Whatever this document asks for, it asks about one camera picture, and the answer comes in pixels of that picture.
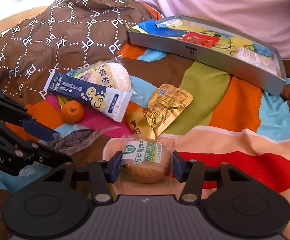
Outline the dark dried fruit packet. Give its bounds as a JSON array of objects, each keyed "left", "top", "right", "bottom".
[{"left": 46, "top": 126, "right": 119, "bottom": 155}]

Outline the pink hanging sheet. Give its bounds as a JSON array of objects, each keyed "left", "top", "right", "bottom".
[{"left": 107, "top": 0, "right": 290, "bottom": 61}]

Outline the red dried tofu packet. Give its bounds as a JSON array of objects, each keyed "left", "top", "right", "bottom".
[{"left": 178, "top": 32, "right": 220, "bottom": 47}]

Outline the gold foil snack packet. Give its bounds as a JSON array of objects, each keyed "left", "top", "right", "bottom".
[{"left": 125, "top": 83, "right": 194, "bottom": 139}]

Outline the navy milk powder stick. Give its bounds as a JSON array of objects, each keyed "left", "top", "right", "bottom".
[{"left": 44, "top": 70, "right": 132, "bottom": 122}]

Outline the brown PF patterned cloth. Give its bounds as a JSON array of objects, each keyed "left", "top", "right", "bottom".
[{"left": 0, "top": 0, "right": 153, "bottom": 106}]

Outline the grey cardboard tray box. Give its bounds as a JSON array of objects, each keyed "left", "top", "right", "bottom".
[{"left": 129, "top": 15, "right": 286, "bottom": 96}]

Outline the white pink snack packet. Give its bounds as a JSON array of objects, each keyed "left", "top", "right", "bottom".
[{"left": 234, "top": 48, "right": 281, "bottom": 76}]

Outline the green label biscuit packet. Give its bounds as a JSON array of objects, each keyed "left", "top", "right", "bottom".
[{"left": 120, "top": 135, "right": 175, "bottom": 184}]

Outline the small orange mandarin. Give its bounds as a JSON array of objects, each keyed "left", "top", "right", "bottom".
[{"left": 61, "top": 100, "right": 84, "bottom": 124}]

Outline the rice cracker packet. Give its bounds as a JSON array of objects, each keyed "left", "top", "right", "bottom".
[{"left": 66, "top": 55, "right": 137, "bottom": 95}]

